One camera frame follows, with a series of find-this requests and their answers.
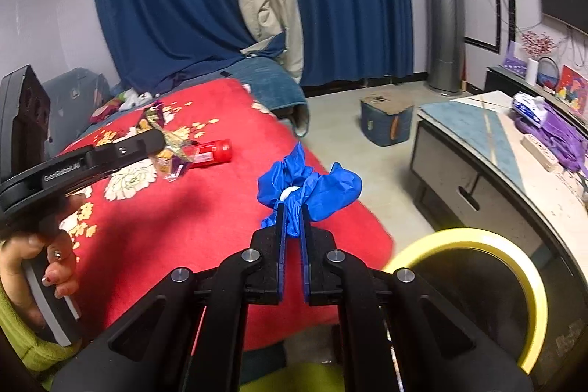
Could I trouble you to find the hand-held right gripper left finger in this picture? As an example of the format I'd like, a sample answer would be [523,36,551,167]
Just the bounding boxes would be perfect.
[50,201,288,392]

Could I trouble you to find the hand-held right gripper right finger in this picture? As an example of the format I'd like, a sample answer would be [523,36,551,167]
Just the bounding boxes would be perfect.
[300,204,536,392]

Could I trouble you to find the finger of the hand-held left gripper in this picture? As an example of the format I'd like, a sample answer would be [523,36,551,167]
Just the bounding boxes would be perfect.
[115,129,166,170]

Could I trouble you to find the blue rubber glove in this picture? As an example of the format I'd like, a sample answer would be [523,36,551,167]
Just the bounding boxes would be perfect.
[257,143,363,237]

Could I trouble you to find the yellow rimmed trash bin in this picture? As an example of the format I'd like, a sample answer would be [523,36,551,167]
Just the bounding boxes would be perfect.
[381,228,549,374]

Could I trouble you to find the person's left hand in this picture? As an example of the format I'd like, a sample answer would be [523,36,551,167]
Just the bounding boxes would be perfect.
[0,194,87,327]

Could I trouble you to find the white green toy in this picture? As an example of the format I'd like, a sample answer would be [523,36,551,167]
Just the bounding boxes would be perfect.
[120,88,153,111]

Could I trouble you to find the pink plush toy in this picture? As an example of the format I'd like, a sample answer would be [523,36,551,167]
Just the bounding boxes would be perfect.
[89,98,121,122]

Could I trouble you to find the grey blue cushion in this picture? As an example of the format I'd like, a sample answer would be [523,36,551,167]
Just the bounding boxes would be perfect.
[43,68,111,155]

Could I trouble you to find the red plastic bottle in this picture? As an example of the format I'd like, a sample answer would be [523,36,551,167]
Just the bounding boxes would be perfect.
[186,139,233,169]

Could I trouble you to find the red floral blanket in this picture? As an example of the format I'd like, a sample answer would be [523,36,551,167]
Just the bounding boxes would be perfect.
[55,79,395,351]

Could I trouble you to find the dark teal cloth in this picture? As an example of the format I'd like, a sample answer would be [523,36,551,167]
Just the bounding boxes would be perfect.
[243,346,288,384]

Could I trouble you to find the person's green clothing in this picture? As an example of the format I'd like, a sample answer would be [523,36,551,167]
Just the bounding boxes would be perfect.
[239,362,351,392]

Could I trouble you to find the blue bed cover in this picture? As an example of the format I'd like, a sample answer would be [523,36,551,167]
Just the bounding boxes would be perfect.
[110,54,310,139]

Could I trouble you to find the blue box stool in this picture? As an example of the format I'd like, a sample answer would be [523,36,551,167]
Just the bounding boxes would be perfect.
[359,93,413,147]

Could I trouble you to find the glass top coffee table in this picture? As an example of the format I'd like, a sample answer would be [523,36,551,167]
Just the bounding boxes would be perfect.
[410,91,588,374]

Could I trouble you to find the white power strip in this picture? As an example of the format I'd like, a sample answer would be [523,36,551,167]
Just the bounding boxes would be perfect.
[523,134,559,170]

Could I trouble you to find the black television stand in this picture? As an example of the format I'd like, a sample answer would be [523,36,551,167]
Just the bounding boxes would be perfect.
[484,66,588,118]

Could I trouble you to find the blue white tissue pack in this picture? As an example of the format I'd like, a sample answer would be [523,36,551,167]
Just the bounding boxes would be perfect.
[512,93,547,120]

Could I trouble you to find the silver tower air conditioner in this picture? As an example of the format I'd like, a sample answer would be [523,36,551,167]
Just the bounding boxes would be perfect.
[418,0,466,96]

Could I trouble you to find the purple cloth bag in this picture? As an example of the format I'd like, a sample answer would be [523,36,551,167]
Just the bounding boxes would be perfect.
[514,103,588,173]

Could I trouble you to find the purple card box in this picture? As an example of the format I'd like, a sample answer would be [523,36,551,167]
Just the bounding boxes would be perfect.
[503,40,527,74]

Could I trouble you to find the round framed ornament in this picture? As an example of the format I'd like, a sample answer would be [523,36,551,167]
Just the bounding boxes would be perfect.
[537,56,560,92]

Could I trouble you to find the colourful picture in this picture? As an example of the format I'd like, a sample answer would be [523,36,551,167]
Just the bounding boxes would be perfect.
[556,65,588,115]

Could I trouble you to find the pink blossom decoration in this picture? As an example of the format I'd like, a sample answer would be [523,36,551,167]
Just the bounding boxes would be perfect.
[521,30,559,58]

